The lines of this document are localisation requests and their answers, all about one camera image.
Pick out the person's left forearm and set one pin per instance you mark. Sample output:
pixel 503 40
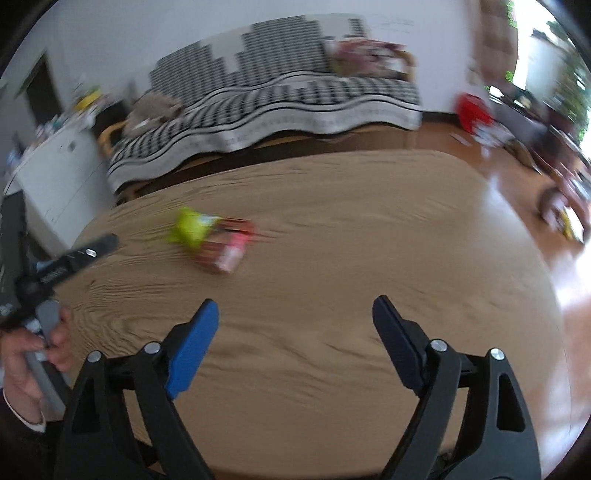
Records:
pixel 23 447

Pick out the beige curtain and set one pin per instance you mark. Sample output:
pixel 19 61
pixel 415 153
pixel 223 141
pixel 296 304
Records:
pixel 496 37

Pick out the pink plush doll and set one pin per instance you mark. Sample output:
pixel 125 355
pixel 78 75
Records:
pixel 364 55

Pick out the beige plush toy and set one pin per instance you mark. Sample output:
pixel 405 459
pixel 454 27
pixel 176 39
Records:
pixel 152 110

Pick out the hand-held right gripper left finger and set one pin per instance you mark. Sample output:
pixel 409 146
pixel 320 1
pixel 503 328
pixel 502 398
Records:
pixel 194 350

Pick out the green potted plant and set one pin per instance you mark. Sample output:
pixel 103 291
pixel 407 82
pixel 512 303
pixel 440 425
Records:
pixel 572 78

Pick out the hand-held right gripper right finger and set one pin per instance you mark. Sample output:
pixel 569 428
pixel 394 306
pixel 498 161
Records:
pixel 397 341

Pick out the red bag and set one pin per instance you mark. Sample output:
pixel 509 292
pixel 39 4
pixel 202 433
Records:
pixel 472 113

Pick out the striped black white sofa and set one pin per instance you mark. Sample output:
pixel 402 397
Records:
pixel 277 101

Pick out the low dark table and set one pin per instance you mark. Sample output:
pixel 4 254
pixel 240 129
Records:
pixel 540 129

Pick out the yellow items on cabinet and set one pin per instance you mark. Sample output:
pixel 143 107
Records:
pixel 87 100

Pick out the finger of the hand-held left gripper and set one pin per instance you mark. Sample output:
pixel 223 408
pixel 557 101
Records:
pixel 78 261

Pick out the white cabinet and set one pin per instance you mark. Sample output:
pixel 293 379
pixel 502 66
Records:
pixel 60 180

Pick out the green snack packet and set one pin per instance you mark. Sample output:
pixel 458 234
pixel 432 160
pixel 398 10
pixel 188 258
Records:
pixel 191 228

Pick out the white printed bag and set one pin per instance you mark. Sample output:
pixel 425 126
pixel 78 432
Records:
pixel 494 134

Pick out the rattan sofa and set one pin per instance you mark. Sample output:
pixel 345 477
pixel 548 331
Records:
pixel 111 134

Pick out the red snack wrapper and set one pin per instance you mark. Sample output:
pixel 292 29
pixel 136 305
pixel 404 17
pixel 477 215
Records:
pixel 226 249

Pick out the colourful toys on floor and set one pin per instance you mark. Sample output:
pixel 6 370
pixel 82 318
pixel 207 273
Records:
pixel 563 212

